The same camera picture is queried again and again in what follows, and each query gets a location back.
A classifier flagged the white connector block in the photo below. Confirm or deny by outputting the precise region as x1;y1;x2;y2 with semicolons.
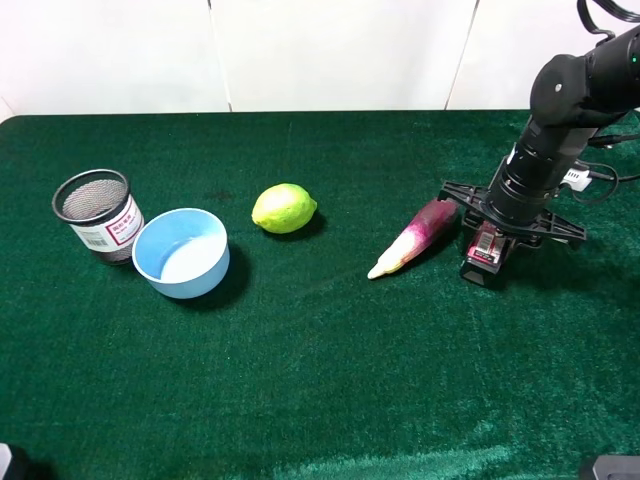
560;168;592;192

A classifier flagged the black mesh pen holder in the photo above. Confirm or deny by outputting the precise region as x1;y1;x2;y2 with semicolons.
51;169;145;265

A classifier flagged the green velvet table cloth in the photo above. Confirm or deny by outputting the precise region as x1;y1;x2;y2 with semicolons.
1;111;639;479

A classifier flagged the grey object bottom right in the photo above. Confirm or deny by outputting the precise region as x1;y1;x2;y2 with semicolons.
578;455;640;480

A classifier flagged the purple white eggplant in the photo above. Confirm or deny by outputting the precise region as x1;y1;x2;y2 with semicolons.
367;199;458;280

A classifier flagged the light blue bowl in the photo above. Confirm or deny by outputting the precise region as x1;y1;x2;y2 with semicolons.
132;208;230;300

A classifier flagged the small black labelled box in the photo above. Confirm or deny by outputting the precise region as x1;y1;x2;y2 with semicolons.
459;222;517;290

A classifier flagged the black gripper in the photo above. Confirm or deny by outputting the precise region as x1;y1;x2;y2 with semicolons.
439;181;586;262

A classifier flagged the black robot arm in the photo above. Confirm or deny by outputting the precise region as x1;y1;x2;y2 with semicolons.
439;28;639;273

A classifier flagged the green yellow lemon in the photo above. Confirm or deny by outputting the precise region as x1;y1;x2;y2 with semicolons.
251;183;317;234

